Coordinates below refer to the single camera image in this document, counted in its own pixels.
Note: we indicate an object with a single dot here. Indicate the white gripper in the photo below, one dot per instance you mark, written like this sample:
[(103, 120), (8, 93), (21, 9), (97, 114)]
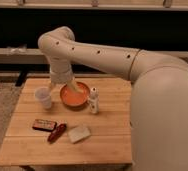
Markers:
[(61, 73)]

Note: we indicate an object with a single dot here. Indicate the dark red eraser block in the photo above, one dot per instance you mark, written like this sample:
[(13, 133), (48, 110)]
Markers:
[(44, 125)]

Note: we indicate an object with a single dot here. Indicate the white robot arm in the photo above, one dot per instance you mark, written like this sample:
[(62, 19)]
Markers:
[(159, 97)]

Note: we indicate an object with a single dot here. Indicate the white sponge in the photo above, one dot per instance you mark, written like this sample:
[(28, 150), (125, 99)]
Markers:
[(78, 133)]

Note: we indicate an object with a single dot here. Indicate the orange bowl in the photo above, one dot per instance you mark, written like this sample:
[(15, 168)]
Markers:
[(72, 98)]

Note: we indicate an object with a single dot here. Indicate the small white bottle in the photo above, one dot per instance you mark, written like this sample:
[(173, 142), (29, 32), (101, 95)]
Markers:
[(93, 101)]

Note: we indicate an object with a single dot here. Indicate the wooden table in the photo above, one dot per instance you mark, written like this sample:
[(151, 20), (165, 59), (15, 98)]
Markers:
[(110, 140)]

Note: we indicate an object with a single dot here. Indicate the red marker pen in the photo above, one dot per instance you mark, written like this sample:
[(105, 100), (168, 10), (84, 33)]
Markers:
[(57, 132)]

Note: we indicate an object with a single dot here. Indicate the wooden shelf rail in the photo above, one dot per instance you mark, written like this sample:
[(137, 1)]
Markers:
[(34, 56)]

